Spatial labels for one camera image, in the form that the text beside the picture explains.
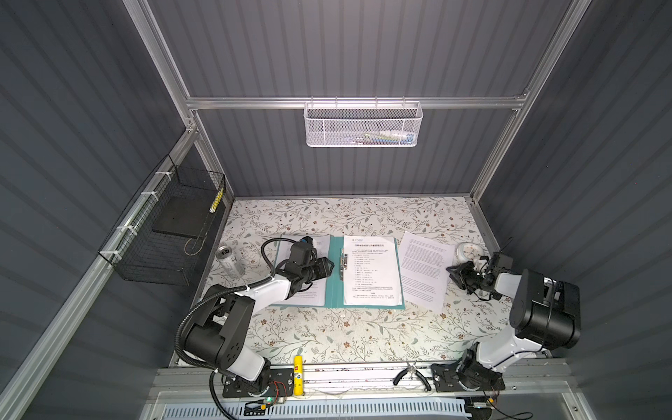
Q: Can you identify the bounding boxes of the printed sheet with Chinese heading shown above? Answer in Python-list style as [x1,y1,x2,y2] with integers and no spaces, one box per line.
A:
[342,236,403,306]

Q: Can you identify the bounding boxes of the printed English text sheet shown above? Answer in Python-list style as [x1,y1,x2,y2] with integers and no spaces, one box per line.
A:
[274,234,331,307]

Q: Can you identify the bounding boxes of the teal paper folder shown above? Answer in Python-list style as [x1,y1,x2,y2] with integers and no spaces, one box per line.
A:
[318,236,405,310]

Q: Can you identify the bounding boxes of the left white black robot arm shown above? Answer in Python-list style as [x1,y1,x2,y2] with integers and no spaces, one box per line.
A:
[174,236,334,388]

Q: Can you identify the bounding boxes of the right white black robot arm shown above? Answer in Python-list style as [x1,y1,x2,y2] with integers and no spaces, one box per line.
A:
[433,252,581,391]

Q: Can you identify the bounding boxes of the silver folder clip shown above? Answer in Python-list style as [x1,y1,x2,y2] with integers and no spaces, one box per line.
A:
[339,248,348,282]

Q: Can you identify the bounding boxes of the silver metal can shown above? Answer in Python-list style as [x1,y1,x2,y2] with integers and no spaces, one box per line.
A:
[215,245,244,279]

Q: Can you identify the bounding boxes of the yellow glue stick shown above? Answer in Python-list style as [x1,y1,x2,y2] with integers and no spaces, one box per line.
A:
[293,355,305,397]

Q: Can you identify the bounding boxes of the yellow marker in black basket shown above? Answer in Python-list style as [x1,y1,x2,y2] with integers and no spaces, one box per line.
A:
[209,188,224,214]

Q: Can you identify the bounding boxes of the pens in white basket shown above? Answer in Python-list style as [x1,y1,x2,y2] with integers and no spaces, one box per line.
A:
[348,131,417,147]

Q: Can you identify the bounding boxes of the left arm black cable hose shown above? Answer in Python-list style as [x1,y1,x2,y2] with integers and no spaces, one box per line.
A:
[174,237,300,420]

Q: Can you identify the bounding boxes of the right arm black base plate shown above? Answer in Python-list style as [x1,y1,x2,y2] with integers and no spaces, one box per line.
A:
[430,362,506,392]

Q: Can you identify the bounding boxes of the black handled pliers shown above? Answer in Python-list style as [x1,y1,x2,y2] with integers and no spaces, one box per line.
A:
[392,362,432,392]

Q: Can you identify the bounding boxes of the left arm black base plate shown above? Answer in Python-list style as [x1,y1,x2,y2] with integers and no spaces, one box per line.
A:
[222,367,295,398]

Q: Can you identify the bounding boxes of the aluminium frame rails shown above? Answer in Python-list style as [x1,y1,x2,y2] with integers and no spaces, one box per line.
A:
[1,1,590,419]

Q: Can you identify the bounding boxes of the white slotted cable duct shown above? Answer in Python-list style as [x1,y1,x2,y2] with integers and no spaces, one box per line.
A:
[159,397,472,420]

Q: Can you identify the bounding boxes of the white wire mesh basket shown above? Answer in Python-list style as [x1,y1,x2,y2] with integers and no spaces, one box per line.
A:
[303,101,424,148]

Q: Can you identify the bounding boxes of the black wire mesh basket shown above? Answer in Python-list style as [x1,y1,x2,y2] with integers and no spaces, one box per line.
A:
[99,157,227,286]

